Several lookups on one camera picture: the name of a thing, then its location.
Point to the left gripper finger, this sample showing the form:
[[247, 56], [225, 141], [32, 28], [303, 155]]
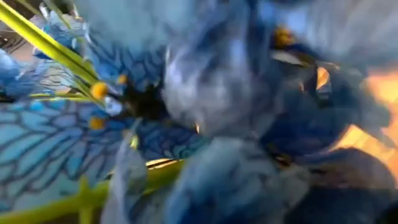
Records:
[[351, 207]]

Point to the blue artificial flower spray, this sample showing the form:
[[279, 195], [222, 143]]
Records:
[[46, 140]]

